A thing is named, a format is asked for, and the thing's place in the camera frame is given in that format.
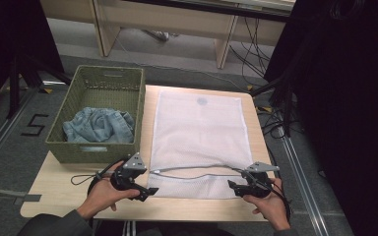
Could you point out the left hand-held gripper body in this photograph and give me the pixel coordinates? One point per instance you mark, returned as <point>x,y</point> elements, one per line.
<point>124,178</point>

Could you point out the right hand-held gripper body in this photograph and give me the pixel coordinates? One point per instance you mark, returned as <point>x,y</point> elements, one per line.
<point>257,187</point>

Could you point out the white mesh laundry bag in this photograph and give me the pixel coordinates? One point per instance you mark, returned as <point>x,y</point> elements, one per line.
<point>200,137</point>

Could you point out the blue denim jeans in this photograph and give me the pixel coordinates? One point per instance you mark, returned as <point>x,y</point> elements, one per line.
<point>98,126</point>

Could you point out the green woven basket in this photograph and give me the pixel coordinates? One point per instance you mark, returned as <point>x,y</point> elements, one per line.
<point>69,152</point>

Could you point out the person's right hand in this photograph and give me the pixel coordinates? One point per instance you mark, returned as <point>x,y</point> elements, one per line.
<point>272,206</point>

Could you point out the person's left hand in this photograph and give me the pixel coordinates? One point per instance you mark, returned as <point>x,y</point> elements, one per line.
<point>103,195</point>

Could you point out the black metal stand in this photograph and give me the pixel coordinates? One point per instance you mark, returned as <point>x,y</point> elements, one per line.
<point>287,108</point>
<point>13,88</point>

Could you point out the grey tape strip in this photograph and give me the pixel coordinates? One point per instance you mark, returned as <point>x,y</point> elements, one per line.
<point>28,198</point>

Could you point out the black curtain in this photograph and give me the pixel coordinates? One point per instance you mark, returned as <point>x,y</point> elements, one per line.
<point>347,98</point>

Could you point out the light wooden desk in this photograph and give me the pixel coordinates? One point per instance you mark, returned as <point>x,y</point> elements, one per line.
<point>164,19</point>

